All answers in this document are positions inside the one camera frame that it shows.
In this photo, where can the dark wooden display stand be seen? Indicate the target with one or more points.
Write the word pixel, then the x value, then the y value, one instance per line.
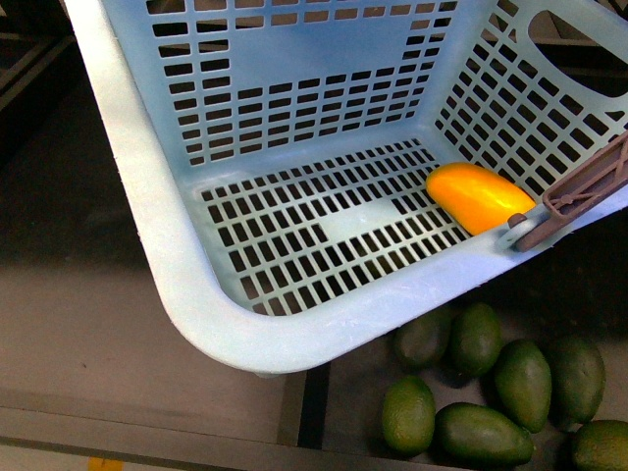
pixel 91 359

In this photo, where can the yellow mango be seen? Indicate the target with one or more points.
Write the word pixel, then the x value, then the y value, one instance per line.
pixel 476 198

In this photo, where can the green avocado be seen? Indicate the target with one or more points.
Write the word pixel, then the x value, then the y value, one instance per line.
pixel 600 445
pixel 422 343
pixel 408 416
pixel 475 340
pixel 578 380
pixel 478 435
pixel 523 383

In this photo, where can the light blue plastic basket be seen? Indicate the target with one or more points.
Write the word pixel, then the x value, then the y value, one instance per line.
pixel 274 154

